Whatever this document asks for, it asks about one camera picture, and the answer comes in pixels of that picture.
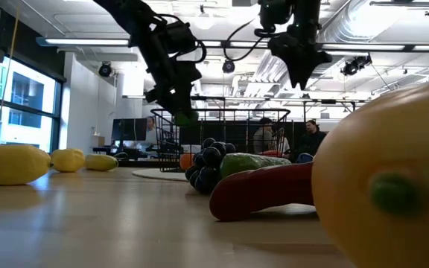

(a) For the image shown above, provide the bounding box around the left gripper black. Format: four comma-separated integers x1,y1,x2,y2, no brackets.
144,36,203,117

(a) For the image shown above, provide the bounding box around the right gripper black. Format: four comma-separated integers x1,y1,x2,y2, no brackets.
268,31,333,91

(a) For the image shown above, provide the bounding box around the green lime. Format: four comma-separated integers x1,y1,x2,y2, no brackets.
173,110,200,127

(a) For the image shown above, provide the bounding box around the orange fruit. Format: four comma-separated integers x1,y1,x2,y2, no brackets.
179,152,195,171

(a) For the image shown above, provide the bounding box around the dark purple grape bunch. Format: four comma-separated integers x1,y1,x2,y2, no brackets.
184,137,238,197

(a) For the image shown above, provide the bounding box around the green cucumber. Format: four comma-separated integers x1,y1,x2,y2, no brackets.
220,153,293,179

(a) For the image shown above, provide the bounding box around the yellow-orange mango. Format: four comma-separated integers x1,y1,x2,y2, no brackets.
311,77,429,268

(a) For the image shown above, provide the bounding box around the small yellow lemon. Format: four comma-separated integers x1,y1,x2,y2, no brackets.
50,148,86,173

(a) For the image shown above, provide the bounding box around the red chili pepper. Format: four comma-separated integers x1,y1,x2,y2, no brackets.
209,162,315,223

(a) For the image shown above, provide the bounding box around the large yellow lemon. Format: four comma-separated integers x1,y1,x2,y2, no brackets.
0,144,52,186

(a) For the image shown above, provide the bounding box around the small red produce item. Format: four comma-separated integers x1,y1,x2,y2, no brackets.
258,150,286,159

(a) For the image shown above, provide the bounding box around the person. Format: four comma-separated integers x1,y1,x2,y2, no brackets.
277,135,291,153
253,117,276,154
139,115,160,148
298,119,328,157

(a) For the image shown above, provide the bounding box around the black computer monitor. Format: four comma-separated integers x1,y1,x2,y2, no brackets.
111,118,148,142

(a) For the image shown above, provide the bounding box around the white round plate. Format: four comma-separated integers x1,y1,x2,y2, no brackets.
131,167,189,182

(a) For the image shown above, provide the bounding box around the overhead light bar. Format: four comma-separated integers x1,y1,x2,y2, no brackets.
35,36,429,53

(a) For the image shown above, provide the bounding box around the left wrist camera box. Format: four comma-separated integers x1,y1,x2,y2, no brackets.
160,20,201,54

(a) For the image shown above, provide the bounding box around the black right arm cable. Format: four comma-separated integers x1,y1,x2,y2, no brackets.
223,18,272,63

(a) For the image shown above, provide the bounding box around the black wire basket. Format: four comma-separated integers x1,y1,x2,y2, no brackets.
150,107,292,173

